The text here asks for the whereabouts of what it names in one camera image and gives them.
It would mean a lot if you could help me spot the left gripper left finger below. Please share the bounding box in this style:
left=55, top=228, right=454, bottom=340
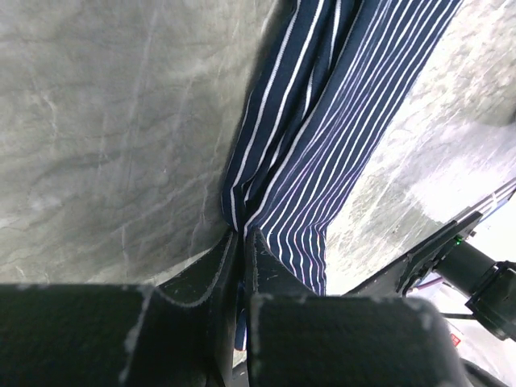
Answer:
left=1, top=232, right=239, bottom=386

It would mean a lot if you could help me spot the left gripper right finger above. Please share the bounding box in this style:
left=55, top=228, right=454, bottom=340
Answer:
left=245, top=230, right=468, bottom=386

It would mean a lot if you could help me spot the navy striped underwear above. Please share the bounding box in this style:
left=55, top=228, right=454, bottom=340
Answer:
left=219, top=0, right=464, bottom=352

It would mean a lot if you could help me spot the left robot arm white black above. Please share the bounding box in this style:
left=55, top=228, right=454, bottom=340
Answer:
left=1, top=212, right=515, bottom=386

